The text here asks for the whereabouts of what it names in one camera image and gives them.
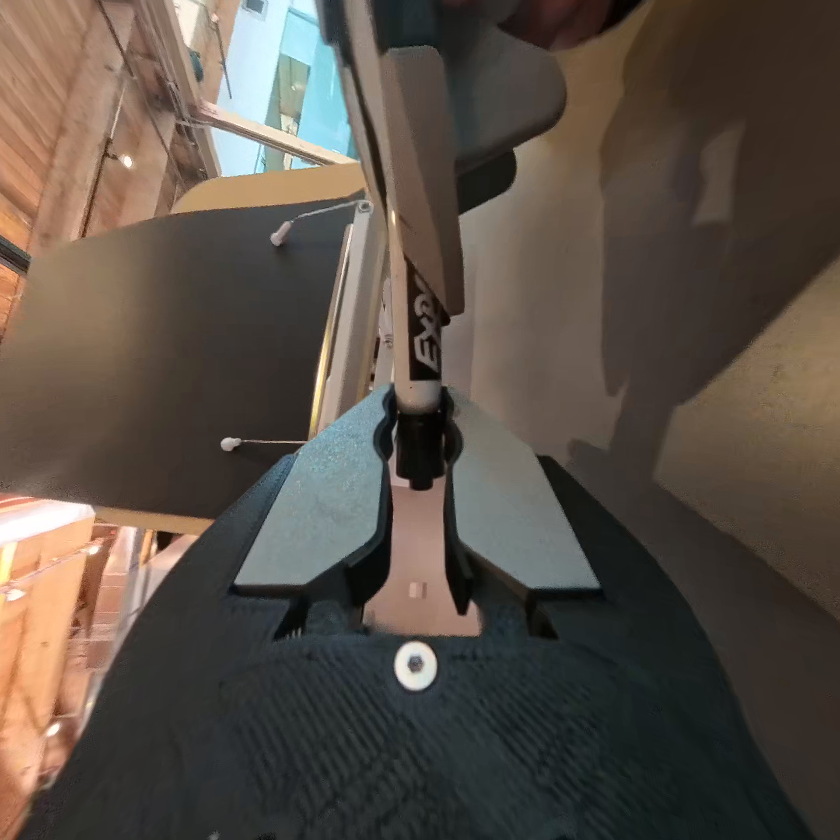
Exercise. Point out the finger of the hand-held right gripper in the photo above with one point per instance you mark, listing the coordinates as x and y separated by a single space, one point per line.
358 79
423 164

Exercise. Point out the black white dry erase marker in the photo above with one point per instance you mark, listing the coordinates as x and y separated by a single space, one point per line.
420 354

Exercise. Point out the person's right hand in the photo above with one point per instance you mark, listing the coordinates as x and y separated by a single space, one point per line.
544 23

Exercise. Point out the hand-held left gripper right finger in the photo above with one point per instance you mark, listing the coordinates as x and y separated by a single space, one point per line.
525 525

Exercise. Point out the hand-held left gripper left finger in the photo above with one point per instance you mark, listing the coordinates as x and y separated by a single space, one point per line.
315 518

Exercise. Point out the black wooden book stand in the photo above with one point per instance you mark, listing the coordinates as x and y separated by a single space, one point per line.
164 328

